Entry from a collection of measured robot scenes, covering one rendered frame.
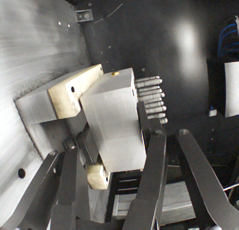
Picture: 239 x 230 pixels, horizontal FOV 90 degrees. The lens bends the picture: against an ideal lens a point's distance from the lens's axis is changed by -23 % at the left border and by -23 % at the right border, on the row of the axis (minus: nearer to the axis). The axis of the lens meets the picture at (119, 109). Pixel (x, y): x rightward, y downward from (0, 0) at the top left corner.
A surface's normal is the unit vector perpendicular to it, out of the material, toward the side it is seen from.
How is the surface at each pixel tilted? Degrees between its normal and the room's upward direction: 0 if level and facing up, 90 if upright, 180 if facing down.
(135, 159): 90
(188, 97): 90
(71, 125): 90
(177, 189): 90
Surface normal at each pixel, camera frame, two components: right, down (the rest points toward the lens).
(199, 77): -0.09, 0.39
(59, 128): 0.97, -0.18
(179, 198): -0.23, -0.90
